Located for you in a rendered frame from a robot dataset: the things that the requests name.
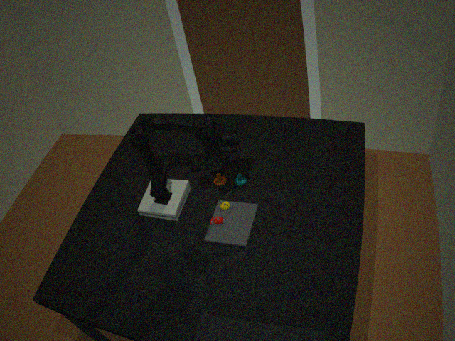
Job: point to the teal gear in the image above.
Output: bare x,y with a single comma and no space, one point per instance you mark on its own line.
240,180

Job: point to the yellow gear with black stripe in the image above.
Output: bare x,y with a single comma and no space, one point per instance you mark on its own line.
225,207

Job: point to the orange gear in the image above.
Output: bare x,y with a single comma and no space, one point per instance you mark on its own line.
220,180

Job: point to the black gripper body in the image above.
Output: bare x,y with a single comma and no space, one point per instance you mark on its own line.
196,163

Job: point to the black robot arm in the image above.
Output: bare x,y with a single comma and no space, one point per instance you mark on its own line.
203,127

